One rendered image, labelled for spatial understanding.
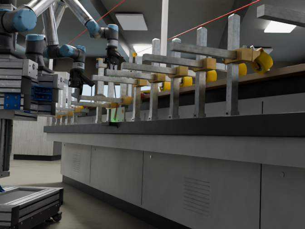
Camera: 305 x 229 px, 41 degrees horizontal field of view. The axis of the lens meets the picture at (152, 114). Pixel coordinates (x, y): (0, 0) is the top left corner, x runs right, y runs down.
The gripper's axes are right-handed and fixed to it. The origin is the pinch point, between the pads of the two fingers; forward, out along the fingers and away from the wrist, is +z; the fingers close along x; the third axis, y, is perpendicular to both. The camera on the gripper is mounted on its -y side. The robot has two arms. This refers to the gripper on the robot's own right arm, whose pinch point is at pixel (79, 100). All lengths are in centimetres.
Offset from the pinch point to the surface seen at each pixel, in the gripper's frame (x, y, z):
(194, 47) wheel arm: 127, -9, -13
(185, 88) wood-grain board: 58, -45, -7
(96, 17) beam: -540, -171, -226
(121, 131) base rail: 7.2, -27.9, 18.2
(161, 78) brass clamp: 55, -31, -12
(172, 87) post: 72, -29, -5
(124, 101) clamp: 5.1, -29.4, -2.0
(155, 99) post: 48, -31, -1
